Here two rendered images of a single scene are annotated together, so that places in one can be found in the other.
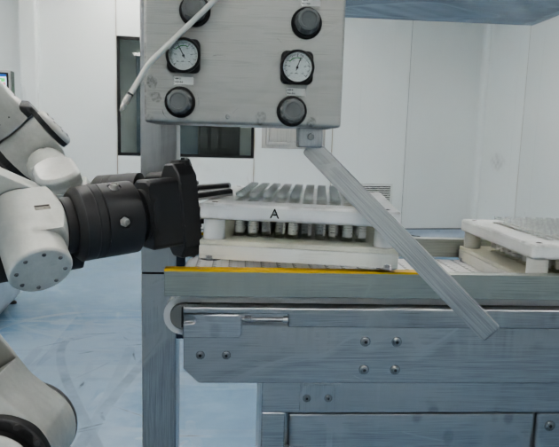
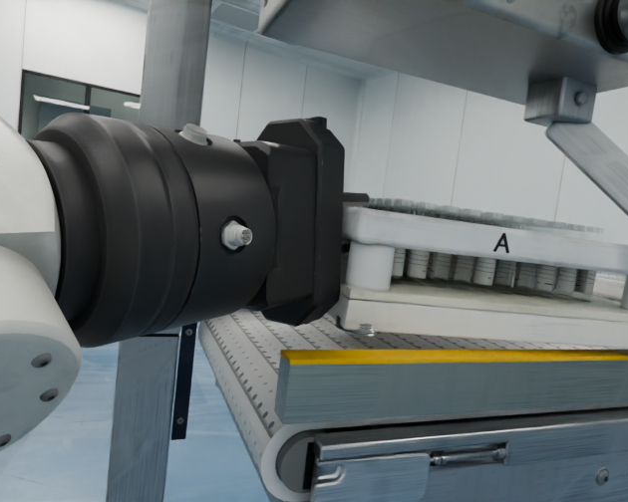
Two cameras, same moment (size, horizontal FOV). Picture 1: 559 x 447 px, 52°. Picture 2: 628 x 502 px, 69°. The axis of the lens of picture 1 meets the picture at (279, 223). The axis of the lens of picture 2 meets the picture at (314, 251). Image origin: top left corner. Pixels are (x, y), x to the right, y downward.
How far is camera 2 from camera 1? 51 cm
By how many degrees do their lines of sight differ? 19
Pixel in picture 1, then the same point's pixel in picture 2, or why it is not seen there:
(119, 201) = (219, 175)
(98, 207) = (169, 182)
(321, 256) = (567, 329)
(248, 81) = not seen: outside the picture
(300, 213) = (545, 244)
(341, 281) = (590, 375)
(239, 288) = (435, 397)
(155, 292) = (143, 366)
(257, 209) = (473, 232)
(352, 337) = (586, 471)
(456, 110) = not seen: hidden behind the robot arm
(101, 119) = not seen: outside the picture
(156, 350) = (135, 462)
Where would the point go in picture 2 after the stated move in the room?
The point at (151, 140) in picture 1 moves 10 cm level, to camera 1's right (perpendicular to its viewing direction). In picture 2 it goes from (158, 115) to (257, 131)
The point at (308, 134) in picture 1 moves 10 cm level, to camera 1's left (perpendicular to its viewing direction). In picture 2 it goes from (577, 93) to (437, 57)
